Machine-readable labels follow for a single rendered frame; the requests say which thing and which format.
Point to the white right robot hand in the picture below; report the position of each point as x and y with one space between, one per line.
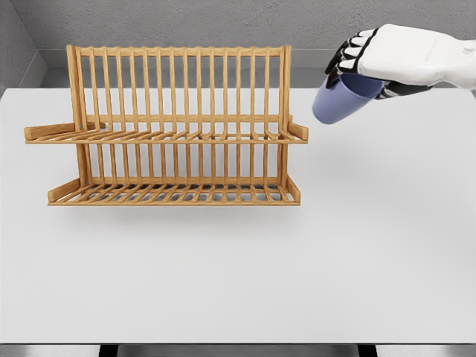
398 52

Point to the blue plastic cup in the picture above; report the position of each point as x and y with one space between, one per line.
340 100

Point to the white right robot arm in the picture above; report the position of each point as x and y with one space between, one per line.
461 61

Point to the wooden two-tier dish rack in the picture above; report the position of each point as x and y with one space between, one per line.
167 126

